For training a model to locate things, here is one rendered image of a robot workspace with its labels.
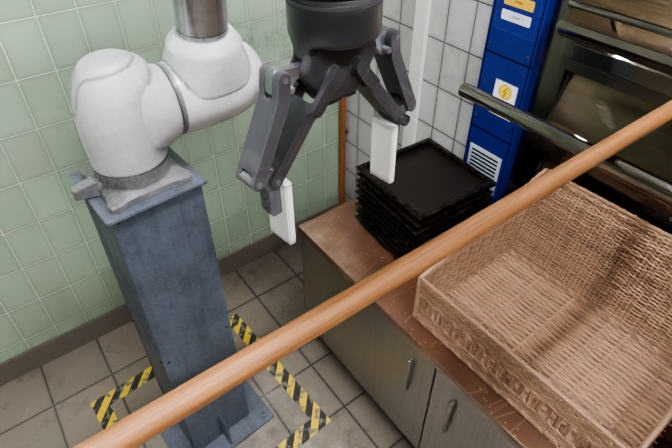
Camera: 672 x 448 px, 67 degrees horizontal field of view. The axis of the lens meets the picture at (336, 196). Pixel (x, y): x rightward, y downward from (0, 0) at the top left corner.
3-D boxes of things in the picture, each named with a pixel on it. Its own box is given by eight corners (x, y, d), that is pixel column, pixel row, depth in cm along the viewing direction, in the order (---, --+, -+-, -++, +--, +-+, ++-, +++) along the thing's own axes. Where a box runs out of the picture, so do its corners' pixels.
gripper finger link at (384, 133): (371, 116, 52) (376, 114, 52) (369, 172, 56) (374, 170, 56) (393, 127, 50) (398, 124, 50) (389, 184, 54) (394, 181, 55)
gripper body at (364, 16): (340, -36, 43) (340, 68, 49) (258, -15, 38) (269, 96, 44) (409, -18, 39) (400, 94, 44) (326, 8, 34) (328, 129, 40)
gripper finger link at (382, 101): (321, 57, 44) (330, 43, 44) (376, 114, 53) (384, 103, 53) (353, 71, 41) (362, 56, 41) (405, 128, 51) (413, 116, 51)
